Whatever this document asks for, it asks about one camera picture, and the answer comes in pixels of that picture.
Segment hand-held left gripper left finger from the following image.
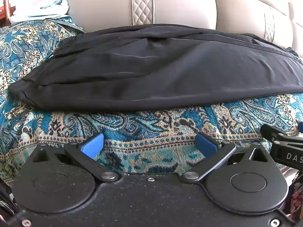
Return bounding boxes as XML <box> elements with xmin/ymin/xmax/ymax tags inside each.
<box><xmin>31</xmin><ymin>132</ymin><xmax>120</xmax><ymax>183</ymax></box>

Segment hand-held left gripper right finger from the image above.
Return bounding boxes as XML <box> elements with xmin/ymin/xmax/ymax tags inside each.
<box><xmin>181</xmin><ymin>132</ymin><xmax>269</xmax><ymax>183</ymax></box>

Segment black pants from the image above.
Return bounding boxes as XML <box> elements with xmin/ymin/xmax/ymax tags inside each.
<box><xmin>8</xmin><ymin>24</ymin><xmax>303</xmax><ymax>111</ymax></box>

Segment floral garment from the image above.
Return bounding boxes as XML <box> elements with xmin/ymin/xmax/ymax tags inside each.
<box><xmin>283</xmin><ymin>170</ymin><xmax>303</xmax><ymax>218</ymax></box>

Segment teal paisley blanket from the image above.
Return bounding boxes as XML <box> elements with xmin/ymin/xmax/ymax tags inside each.
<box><xmin>0</xmin><ymin>20</ymin><xmax>303</xmax><ymax>187</ymax></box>

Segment light blue clothes pile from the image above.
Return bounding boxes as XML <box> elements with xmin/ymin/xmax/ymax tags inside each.
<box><xmin>8</xmin><ymin>0</ymin><xmax>74</xmax><ymax>25</ymax></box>

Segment beige leather headboard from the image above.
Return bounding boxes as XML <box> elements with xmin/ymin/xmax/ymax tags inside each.
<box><xmin>67</xmin><ymin>0</ymin><xmax>303</xmax><ymax>59</ymax></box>

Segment reddish wooden nightstand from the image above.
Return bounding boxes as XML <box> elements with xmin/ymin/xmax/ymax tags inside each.
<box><xmin>0</xmin><ymin>5</ymin><xmax>10</xmax><ymax>27</ymax></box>

